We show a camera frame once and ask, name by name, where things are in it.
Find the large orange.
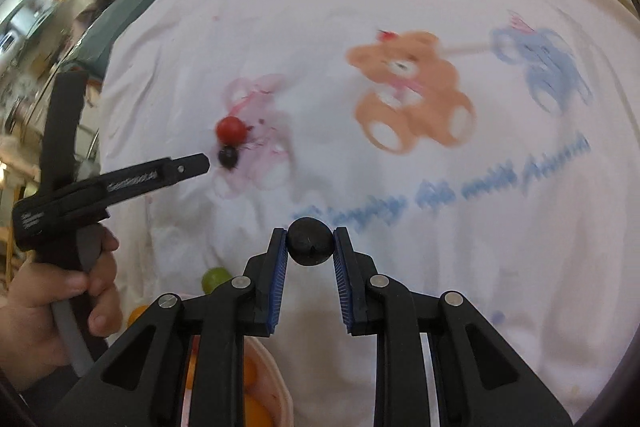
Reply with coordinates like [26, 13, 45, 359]
[185, 342, 259, 390]
[244, 396, 277, 427]

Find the person's left hand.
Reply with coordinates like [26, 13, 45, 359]
[0, 227, 122, 392]

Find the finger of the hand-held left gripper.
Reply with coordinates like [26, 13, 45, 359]
[160, 151, 211, 188]
[50, 227, 290, 427]

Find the green lime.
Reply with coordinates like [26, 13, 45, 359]
[201, 268, 233, 294]

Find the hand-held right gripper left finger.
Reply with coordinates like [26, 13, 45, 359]
[50, 227, 290, 427]

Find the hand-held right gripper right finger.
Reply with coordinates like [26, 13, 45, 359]
[333, 227, 573, 427]

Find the bright red cherry tomato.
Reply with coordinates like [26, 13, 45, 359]
[216, 116, 247, 144]

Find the grey armchair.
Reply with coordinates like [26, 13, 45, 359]
[75, 0, 173, 72]

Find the white printed blanket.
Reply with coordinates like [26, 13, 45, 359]
[97, 0, 640, 427]

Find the pink strawberry print plate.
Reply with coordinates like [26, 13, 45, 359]
[181, 334, 294, 427]

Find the small tangerine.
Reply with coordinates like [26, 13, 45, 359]
[128, 304, 151, 328]

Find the dark red plum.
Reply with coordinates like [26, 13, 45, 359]
[287, 217, 334, 266]

